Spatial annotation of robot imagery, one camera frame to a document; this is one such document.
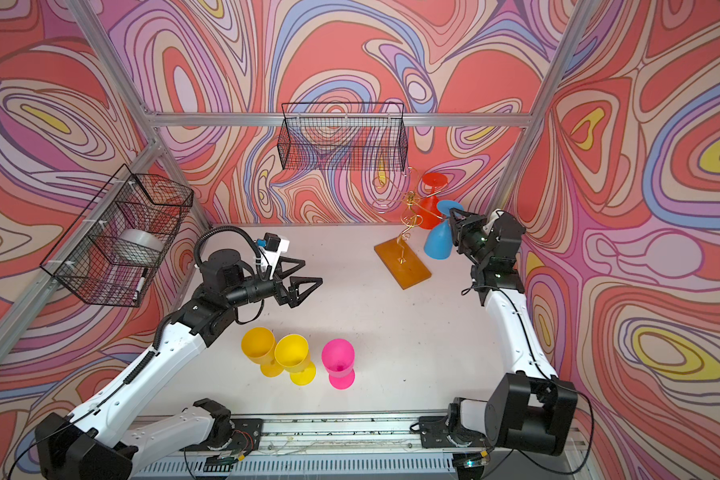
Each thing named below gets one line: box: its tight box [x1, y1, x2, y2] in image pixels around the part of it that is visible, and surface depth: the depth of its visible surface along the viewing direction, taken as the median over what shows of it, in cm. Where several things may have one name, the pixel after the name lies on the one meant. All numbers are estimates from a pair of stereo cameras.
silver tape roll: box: [113, 229, 164, 267], surface depth 74 cm
